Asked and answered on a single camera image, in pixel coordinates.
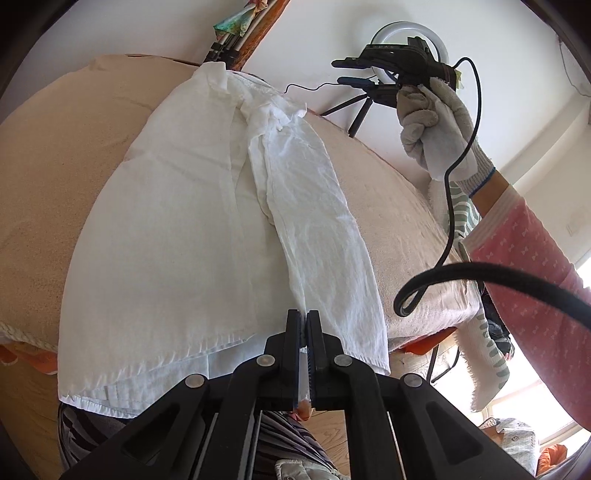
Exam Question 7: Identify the beige bed blanket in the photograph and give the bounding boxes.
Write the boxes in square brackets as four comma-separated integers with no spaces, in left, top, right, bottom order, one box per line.
[0,54,468,356]

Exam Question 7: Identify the right gloved hand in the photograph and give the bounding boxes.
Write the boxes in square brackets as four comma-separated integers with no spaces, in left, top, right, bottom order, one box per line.
[397,78,496,196]

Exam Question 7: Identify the colourful patterned scarf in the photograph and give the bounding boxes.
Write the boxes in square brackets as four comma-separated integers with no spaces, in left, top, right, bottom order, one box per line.
[211,0,293,73]

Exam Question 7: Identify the white long-sleeve shirt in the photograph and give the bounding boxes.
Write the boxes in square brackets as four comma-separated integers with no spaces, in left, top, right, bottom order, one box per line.
[58,63,390,418]

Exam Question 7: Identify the green white striped cushion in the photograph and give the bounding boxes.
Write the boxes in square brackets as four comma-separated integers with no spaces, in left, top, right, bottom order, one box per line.
[450,183,515,412]

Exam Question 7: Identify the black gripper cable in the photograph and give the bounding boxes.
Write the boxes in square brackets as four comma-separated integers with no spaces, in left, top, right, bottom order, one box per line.
[393,56,591,326]

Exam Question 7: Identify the folded silver tripod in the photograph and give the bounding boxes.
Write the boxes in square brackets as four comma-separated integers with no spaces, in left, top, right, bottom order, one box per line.
[204,0,271,65]

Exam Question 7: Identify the right forearm pink sleeve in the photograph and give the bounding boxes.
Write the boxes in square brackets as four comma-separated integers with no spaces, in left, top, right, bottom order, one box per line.
[464,173,590,428]

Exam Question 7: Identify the white ring light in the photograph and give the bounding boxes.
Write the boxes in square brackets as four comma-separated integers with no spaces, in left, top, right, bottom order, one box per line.
[369,21,453,86]

